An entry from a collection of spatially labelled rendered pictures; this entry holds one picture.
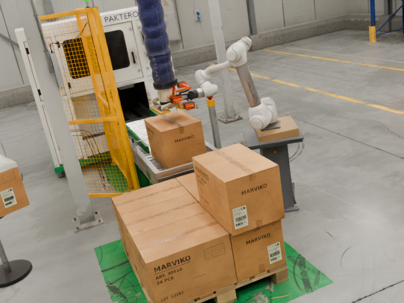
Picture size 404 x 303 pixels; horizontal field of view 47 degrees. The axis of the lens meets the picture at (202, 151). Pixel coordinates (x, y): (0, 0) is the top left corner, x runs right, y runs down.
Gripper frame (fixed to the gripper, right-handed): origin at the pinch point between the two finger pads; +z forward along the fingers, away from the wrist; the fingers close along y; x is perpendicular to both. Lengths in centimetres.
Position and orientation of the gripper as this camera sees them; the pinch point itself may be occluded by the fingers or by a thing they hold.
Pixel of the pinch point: (176, 99)
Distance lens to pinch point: 426.6
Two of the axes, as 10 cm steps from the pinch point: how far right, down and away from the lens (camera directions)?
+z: -9.1, 2.8, -3.1
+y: 1.7, 9.3, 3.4
